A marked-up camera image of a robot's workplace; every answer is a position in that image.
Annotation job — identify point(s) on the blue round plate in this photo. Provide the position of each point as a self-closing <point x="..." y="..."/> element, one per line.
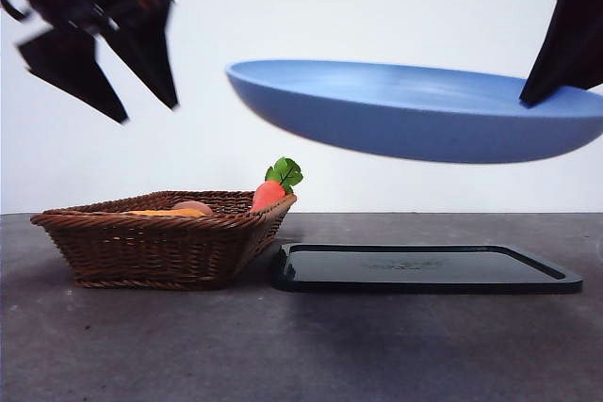
<point x="400" y="119"/>

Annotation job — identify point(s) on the pale brown egg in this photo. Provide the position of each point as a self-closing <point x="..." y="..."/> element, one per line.
<point x="194" y="207"/>

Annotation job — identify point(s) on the black rectangular tray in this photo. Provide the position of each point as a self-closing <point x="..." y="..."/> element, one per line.
<point x="424" y="270"/>

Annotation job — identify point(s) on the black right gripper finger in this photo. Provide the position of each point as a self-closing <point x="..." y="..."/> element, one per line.
<point x="575" y="35"/>

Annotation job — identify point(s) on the yellow orange corn cob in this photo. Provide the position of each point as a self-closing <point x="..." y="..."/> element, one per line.
<point x="160" y="213"/>

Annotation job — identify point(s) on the orange carrot with green leaves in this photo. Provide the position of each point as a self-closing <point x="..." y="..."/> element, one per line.
<point x="267" y="192"/>

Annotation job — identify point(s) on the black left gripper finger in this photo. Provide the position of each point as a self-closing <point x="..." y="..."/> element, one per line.
<point x="70" y="63"/>
<point x="141" y="49"/>

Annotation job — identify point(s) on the brown woven wicker basket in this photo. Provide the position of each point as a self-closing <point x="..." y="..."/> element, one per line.
<point x="155" y="251"/>

